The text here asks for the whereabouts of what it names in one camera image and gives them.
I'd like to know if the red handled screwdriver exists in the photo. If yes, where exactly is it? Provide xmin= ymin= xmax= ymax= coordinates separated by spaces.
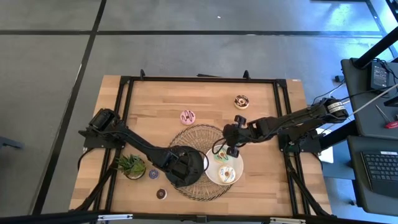
xmin=374 ymin=104 xmax=398 ymax=130

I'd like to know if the white round plate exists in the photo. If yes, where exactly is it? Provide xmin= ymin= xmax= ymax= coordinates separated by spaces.
xmin=203 ymin=144 xmax=244 ymax=187

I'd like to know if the black upright pole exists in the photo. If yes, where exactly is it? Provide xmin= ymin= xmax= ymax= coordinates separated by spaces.
xmin=353 ymin=26 xmax=398 ymax=69

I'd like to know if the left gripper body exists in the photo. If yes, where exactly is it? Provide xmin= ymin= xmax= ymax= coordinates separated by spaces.
xmin=161 ymin=149 xmax=198 ymax=187

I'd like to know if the dark grey side desk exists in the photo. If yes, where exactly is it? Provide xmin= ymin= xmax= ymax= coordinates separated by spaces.
xmin=341 ymin=57 xmax=398 ymax=139

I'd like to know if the grey chair base leg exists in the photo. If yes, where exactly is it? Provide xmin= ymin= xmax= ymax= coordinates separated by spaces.
xmin=0 ymin=136 xmax=24 ymax=150

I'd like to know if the grey cable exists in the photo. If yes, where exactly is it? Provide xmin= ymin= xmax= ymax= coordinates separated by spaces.
xmin=348 ymin=82 xmax=398 ymax=118

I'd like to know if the black round plate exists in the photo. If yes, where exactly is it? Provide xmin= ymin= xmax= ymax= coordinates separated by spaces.
xmin=164 ymin=145 xmax=205 ymax=189

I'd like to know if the large chocolate frosted donut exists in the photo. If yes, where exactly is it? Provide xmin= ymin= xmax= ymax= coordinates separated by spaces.
xmin=233 ymin=95 xmax=250 ymax=110

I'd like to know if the silver metal bracket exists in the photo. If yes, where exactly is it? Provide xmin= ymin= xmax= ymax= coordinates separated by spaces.
xmin=269 ymin=217 xmax=307 ymax=224
xmin=97 ymin=213 xmax=134 ymax=222

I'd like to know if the pink frosted donut chocolate drizzle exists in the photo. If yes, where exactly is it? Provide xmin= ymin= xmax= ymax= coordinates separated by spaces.
xmin=180 ymin=110 xmax=197 ymax=126

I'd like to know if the green frosted donut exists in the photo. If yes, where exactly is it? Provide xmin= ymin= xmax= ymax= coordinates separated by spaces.
xmin=213 ymin=148 xmax=231 ymax=164

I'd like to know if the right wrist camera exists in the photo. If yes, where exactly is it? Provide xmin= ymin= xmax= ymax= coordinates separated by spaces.
xmin=234 ymin=114 xmax=248 ymax=127

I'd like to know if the black support beam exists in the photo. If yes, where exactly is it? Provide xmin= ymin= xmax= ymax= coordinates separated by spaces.
xmin=318 ymin=119 xmax=357 ymax=150

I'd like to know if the round wicker placemat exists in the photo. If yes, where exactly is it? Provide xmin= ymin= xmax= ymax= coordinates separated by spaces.
xmin=169 ymin=124 xmax=238 ymax=202

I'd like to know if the black keyboard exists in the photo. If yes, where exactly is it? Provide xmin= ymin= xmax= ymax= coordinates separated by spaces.
xmin=360 ymin=151 xmax=398 ymax=198

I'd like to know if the white frosted donut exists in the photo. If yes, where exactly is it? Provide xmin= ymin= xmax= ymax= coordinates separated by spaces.
xmin=218 ymin=165 xmax=236 ymax=184

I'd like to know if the small potted succulent plant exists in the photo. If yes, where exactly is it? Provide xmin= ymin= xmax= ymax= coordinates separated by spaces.
xmin=116 ymin=154 xmax=147 ymax=180

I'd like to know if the black overhead crossbeam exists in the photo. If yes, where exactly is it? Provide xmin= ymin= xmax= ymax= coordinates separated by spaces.
xmin=0 ymin=210 xmax=398 ymax=224

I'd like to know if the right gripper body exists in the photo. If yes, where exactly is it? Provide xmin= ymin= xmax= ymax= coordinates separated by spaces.
xmin=222 ymin=123 xmax=249 ymax=147

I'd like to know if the white paper sheet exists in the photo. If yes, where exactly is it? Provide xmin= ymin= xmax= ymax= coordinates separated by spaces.
xmin=315 ymin=127 xmax=334 ymax=164

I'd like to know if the dark grey keyboard desk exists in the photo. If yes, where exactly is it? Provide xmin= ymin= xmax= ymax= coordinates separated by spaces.
xmin=346 ymin=135 xmax=398 ymax=217

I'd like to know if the black aluminium table frame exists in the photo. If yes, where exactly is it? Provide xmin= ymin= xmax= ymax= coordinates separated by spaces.
xmin=70 ymin=74 xmax=333 ymax=218

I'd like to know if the black power adapter box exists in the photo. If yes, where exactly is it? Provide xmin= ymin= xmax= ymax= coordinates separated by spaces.
xmin=369 ymin=61 xmax=391 ymax=91

